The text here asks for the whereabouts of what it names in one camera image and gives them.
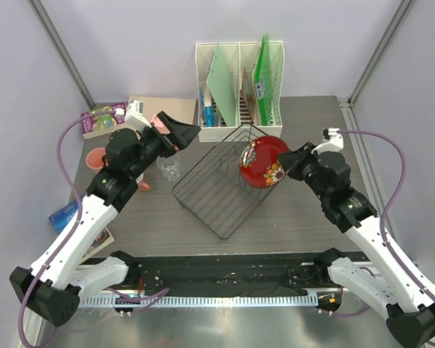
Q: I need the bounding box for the bright green mesh folder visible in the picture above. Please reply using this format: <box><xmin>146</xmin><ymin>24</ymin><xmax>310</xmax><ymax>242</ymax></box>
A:
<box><xmin>253</xmin><ymin>33</ymin><xmax>273</xmax><ymax>126</ymax></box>

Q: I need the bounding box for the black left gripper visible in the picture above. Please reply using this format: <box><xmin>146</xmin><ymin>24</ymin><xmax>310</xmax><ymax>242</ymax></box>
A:
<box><xmin>130</xmin><ymin>112</ymin><xmax>200</xmax><ymax>179</ymax></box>

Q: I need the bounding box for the black wire dish rack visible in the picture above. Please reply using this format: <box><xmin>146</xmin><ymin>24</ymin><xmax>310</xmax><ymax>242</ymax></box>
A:
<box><xmin>173</xmin><ymin>125</ymin><xmax>276</xmax><ymax>240</ymax></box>

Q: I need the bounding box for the blue Jane Eyre book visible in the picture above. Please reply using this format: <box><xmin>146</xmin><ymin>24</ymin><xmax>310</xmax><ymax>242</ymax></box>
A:
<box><xmin>49</xmin><ymin>199</ymin><xmax>115</xmax><ymax>264</ymax></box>

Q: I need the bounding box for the brown cardboard sheet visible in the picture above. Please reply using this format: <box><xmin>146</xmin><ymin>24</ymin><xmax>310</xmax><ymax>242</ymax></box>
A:
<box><xmin>128</xmin><ymin>96</ymin><xmax>196</xmax><ymax>124</ymax></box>

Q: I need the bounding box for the white slotted cable duct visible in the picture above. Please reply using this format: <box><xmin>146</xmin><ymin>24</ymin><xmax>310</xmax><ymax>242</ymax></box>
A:
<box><xmin>79</xmin><ymin>292</ymin><xmax>318</xmax><ymax>309</ymax></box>

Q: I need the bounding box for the purple paperback book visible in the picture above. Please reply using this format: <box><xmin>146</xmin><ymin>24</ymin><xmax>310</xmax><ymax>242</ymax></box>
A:
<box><xmin>80</xmin><ymin>102</ymin><xmax>127</xmax><ymax>139</ymax></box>

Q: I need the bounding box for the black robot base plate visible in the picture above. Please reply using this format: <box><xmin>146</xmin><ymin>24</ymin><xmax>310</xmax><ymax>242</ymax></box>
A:
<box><xmin>112</xmin><ymin>251</ymin><xmax>337</xmax><ymax>297</ymax></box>

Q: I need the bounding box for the pink plastic tumbler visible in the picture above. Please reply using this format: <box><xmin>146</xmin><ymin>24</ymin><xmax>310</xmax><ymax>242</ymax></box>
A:
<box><xmin>86</xmin><ymin>147</ymin><xmax>106</xmax><ymax>173</ymax></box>

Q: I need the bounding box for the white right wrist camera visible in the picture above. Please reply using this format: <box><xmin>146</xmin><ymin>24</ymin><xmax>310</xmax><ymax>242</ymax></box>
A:
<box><xmin>311</xmin><ymin>128</ymin><xmax>344</xmax><ymax>154</ymax></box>

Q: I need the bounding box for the white file organizer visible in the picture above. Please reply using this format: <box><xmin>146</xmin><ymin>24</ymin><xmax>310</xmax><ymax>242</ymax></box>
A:
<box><xmin>195</xmin><ymin>40</ymin><xmax>285</xmax><ymax>142</ymax></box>

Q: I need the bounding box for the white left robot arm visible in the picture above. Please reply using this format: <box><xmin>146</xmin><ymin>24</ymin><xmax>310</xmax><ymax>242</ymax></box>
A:
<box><xmin>9</xmin><ymin>112</ymin><xmax>201</xmax><ymax>327</ymax></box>

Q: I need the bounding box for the light green folder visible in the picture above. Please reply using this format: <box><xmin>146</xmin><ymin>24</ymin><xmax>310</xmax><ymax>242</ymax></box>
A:
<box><xmin>207</xmin><ymin>43</ymin><xmax>239</xmax><ymax>127</ymax></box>

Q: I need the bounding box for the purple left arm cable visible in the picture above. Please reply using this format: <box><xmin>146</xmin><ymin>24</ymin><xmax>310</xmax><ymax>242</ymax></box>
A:
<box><xmin>17</xmin><ymin>111</ymin><xmax>170</xmax><ymax>348</ymax></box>

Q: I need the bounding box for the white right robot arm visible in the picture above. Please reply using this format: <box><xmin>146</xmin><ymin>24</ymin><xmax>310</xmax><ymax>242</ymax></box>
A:
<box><xmin>278</xmin><ymin>143</ymin><xmax>435</xmax><ymax>347</ymax></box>

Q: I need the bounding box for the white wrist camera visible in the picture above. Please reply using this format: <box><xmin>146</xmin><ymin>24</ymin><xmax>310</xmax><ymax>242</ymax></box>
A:
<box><xmin>311</xmin><ymin>128</ymin><xmax>344</xmax><ymax>154</ymax></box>
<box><xmin>115</xmin><ymin>100</ymin><xmax>151</xmax><ymax>132</ymax></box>

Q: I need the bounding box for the pink cube block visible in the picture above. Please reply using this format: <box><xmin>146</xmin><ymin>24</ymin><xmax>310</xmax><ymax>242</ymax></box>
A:
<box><xmin>151</xmin><ymin>115</ymin><xmax>170</xmax><ymax>134</ymax></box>

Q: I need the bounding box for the illustrated book in organizer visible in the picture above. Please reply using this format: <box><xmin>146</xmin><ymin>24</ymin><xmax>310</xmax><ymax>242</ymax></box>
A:
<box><xmin>240</xmin><ymin>67</ymin><xmax>256</xmax><ymax>123</ymax></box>

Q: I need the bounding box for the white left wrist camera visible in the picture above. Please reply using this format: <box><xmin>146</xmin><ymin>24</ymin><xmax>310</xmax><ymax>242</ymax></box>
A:
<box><xmin>115</xmin><ymin>100</ymin><xmax>151</xmax><ymax>132</ymax></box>

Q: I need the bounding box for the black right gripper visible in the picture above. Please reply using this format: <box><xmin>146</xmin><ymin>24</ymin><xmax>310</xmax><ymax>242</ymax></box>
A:
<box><xmin>279</xmin><ymin>141</ymin><xmax>331</xmax><ymax>202</ymax></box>

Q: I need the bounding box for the blue booklet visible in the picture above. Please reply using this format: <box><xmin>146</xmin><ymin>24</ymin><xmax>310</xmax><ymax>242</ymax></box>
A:
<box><xmin>199</xmin><ymin>82</ymin><xmax>218</xmax><ymax>127</ymax></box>

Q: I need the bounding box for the pink ceramic mug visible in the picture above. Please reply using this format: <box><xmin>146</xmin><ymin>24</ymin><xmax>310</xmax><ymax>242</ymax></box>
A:
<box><xmin>136</xmin><ymin>174</ymin><xmax>151</xmax><ymax>191</ymax></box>

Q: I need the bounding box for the red floral lacquer plate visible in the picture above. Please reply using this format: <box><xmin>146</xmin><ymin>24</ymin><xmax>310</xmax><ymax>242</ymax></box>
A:
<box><xmin>239</xmin><ymin>136</ymin><xmax>289</xmax><ymax>189</ymax></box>

